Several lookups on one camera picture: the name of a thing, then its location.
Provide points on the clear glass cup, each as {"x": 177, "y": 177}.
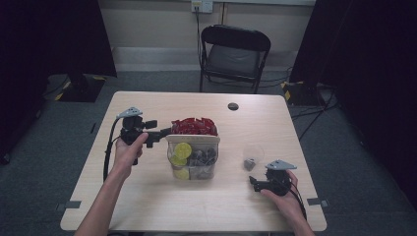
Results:
{"x": 257, "y": 152}

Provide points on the white wall socket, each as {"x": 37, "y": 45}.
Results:
{"x": 202, "y": 5}

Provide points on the person's left hand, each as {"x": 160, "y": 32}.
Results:
{"x": 126, "y": 157}

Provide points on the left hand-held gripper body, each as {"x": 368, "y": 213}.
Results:
{"x": 131, "y": 129}

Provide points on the black stand base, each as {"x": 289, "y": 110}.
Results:
{"x": 303, "y": 95}
{"x": 82, "y": 90}

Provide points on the black curtain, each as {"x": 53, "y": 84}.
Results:
{"x": 49, "y": 39}
{"x": 370, "y": 65}

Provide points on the person's right hand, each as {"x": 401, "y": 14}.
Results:
{"x": 288, "y": 205}

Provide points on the clear plastic compartment box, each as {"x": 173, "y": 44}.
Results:
{"x": 193, "y": 172}

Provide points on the black folding chair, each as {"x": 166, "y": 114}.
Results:
{"x": 234, "y": 59}

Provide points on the pile of dark dried fruits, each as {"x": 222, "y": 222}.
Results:
{"x": 203, "y": 156}

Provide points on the dried lemon slice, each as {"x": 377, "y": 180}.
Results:
{"x": 177, "y": 161}
{"x": 182, "y": 173}
{"x": 183, "y": 150}

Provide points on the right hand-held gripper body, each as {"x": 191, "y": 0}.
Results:
{"x": 278, "y": 182}

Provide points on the dark dried fruit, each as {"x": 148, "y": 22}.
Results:
{"x": 250, "y": 164}

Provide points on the grey tape strip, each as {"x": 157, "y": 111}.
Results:
{"x": 316, "y": 201}
{"x": 70, "y": 205}

